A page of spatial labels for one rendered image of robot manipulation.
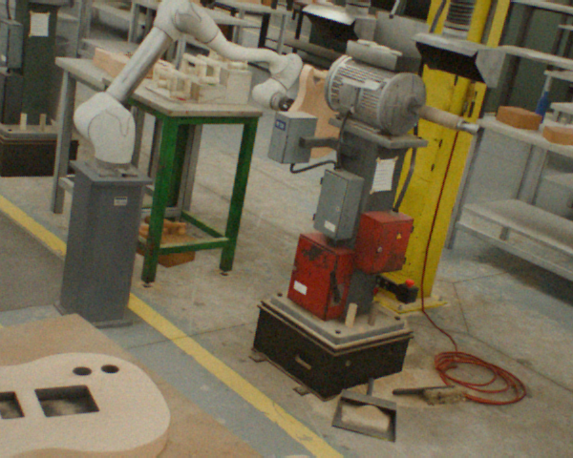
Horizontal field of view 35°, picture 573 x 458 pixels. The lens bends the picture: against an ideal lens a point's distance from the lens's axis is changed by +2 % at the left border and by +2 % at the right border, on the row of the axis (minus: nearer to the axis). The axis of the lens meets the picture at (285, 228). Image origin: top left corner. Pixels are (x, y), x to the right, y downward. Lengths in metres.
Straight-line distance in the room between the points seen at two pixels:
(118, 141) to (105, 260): 0.53
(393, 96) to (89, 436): 2.29
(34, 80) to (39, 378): 4.37
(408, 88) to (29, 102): 3.10
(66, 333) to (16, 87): 4.03
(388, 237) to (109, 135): 1.25
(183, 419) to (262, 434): 1.73
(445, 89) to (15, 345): 3.11
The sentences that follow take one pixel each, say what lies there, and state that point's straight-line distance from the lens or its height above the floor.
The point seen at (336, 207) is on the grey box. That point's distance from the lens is 3.68.
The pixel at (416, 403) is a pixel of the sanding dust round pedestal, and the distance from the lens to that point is 4.01.
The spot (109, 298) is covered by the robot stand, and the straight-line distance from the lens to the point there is 4.08.
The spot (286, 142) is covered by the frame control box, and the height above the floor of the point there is 1.01.
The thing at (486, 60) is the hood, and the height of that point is 1.50.
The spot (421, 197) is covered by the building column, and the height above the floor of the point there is 0.63.
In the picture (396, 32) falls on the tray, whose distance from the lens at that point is 3.83.
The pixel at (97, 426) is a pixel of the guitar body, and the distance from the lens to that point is 1.68.
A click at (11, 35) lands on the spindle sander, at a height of 0.86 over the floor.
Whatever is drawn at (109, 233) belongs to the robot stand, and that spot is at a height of 0.46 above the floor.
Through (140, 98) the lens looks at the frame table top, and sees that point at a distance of 4.47.
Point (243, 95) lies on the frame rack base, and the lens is 4.66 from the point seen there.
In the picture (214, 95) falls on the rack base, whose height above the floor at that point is 0.97.
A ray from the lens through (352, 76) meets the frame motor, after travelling 3.74.
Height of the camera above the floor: 1.85
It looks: 19 degrees down
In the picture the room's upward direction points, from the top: 11 degrees clockwise
